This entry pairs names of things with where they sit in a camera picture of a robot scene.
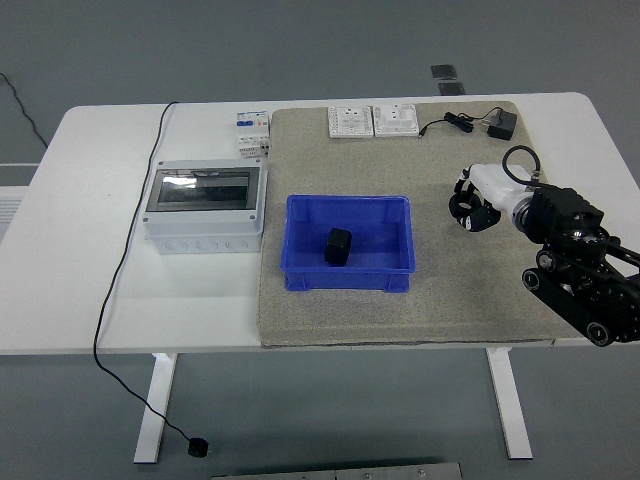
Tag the grey metal plate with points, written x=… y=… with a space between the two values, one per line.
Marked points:
x=340 y=472

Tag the white wall socket panel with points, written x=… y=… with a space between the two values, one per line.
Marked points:
x=350 y=122
x=396 y=121

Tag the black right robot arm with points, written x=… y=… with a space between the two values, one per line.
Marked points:
x=575 y=235

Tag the grey-brown mat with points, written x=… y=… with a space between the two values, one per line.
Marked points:
x=350 y=165

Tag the white table leg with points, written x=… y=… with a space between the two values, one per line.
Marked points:
x=155 y=405
x=510 y=405

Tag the white vent panel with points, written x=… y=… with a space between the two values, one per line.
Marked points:
x=12 y=200

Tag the white circuit breaker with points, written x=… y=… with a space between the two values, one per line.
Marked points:
x=251 y=131

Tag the grey distribution box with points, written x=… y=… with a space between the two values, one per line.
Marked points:
x=205 y=220

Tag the small black hex nut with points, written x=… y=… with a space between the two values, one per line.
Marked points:
x=456 y=206

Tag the dark floor plate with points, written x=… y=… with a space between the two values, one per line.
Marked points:
x=444 y=72
x=452 y=89

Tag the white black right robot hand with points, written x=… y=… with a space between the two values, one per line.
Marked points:
x=495 y=185

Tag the blue plastic box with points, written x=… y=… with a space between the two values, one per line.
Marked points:
x=380 y=250

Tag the large black hex nut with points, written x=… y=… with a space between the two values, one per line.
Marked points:
x=337 y=247

